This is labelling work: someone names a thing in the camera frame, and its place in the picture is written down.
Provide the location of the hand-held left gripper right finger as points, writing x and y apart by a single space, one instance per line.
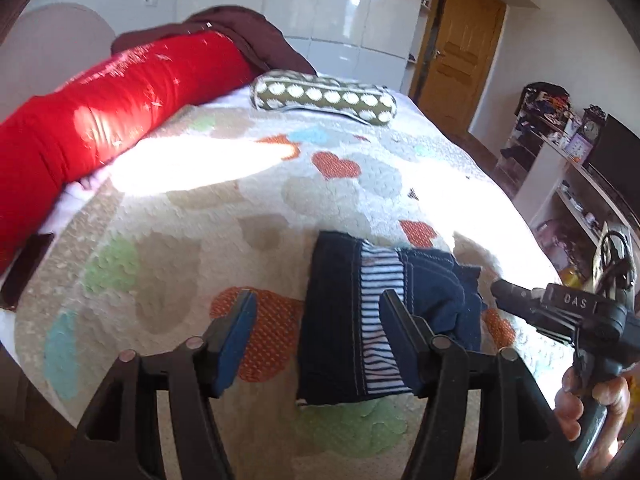
396 332

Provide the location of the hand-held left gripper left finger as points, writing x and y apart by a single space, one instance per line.
239 330

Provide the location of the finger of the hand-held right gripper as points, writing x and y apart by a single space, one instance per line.
512 294

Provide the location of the dark blue striped pants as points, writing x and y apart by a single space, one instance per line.
380 320

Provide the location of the person's right hand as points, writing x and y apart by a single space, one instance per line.
595 405

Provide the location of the white shelf unit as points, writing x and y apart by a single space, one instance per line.
565 195

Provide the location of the heart patterned quilt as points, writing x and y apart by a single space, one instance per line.
280 200

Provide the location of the black television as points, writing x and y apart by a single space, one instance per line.
617 152

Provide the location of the cluttered dark shelf rack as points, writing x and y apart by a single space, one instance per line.
532 125

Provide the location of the small table clock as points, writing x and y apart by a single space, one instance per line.
585 132

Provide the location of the black smartphone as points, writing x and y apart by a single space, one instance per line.
26 270

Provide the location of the wooden door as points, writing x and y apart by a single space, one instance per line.
460 55

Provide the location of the olive dotted bolster pillow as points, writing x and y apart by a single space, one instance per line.
325 96

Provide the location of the red long pillow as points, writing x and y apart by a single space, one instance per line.
95 120

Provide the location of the dark maroon blanket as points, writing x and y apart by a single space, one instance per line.
240 35

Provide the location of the beige headboard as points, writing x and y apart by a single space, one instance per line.
50 55

